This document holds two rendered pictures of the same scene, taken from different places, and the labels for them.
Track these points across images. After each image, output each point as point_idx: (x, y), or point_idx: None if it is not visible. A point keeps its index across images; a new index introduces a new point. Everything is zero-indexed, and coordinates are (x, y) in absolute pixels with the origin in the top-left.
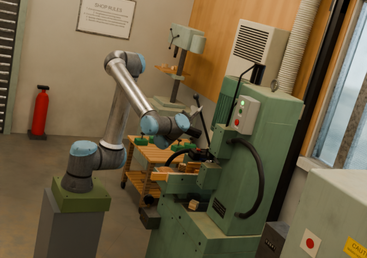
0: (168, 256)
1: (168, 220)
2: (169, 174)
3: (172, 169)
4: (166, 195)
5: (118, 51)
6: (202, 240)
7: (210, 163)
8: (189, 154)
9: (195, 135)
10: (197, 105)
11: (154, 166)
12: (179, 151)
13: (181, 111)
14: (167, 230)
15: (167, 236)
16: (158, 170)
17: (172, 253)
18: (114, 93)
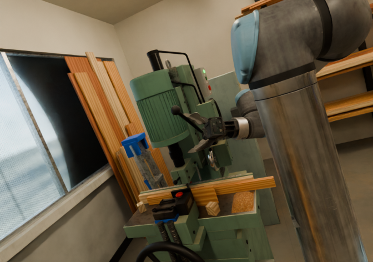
0: (261, 251)
1: (252, 237)
2: (252, 174)
3: (227, 211)
4: (245, 231)
5: None
6: None
7: (215, 145)
8: (189, 209)
9: None
10: (184, 116)
11: (255, 212)
12: (180, 245)
13: (214, 117)
14: (256, 245)
15: (257, 247)
16: (255, 203)
17: (259, 238)
18: (333, 140)
